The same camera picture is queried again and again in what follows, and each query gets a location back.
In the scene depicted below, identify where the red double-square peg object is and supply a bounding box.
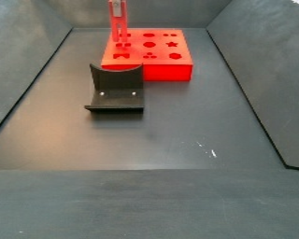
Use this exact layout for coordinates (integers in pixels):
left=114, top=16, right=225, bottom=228
left=108, top=0, right=126, bottom=42

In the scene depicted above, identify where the red shape-sorter block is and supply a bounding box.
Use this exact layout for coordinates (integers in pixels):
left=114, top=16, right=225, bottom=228
left=101, top=28, right=193, bottom=81

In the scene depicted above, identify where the black curved holder bracket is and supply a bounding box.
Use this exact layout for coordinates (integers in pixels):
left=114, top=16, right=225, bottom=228
left=83, top=64, right=144, bottom=112

